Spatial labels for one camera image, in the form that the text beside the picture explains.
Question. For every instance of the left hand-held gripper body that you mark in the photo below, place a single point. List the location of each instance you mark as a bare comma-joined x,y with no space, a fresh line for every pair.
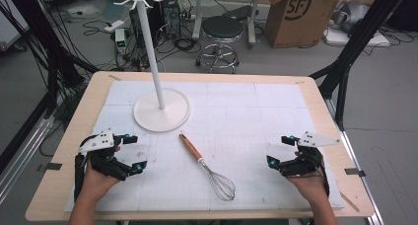
105,159

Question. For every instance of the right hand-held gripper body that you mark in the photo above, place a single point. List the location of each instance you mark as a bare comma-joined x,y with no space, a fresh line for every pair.
305,161

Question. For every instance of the white hook stand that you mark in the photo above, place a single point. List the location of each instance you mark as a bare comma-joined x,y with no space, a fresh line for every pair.
161,116

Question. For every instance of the person's left hand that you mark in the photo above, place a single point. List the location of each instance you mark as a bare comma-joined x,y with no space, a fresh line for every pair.
98,183

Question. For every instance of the person's right hand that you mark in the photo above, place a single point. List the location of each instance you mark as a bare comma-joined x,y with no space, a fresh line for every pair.
309,185

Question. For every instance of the white grid mat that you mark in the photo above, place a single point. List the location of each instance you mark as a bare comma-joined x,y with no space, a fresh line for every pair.
246,119

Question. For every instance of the grey tape piece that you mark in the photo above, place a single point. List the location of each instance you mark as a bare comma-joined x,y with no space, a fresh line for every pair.
52,166
355,172

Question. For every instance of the small device with green display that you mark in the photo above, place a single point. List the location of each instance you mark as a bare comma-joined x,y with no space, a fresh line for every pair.
120,40

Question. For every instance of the white power strip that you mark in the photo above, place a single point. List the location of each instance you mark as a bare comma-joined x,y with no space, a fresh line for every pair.
114,26

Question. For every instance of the black metal stand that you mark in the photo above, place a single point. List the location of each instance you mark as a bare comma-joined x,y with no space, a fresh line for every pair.
355,44
49,44

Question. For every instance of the cardboard box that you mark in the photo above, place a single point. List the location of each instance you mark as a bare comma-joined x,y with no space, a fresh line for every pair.
295,24

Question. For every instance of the black computer tower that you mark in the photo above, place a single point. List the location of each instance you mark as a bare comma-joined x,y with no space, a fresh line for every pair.
171,14

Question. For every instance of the black round stool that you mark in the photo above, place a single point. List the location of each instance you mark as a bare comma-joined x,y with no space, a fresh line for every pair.
222,27

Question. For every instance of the grey bag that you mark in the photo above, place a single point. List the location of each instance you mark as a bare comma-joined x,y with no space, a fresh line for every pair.
351,14

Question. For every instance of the aluminium rail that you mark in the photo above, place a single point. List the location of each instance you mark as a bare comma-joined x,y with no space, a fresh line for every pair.
361,172
23,159

